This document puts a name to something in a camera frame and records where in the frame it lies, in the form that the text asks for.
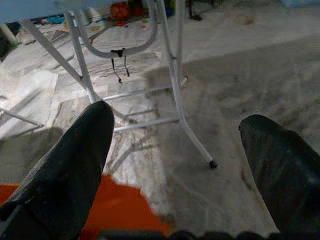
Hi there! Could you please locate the white folding table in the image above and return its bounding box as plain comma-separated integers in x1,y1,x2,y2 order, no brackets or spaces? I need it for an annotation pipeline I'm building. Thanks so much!
0,0,218,170

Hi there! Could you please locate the black table strap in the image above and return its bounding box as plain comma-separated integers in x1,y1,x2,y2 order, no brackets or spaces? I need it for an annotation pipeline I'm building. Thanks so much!
111,48,131,83

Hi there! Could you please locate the orange shirt with round logo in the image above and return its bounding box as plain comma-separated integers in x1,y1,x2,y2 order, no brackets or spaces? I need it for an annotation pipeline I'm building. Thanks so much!
0,174,175,238

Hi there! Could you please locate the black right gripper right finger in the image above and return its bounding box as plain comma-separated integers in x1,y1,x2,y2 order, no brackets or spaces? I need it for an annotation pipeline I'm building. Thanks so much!
238,114,320,236

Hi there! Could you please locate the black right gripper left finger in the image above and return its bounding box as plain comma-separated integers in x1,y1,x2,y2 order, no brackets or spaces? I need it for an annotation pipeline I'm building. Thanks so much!
0,100,116,240

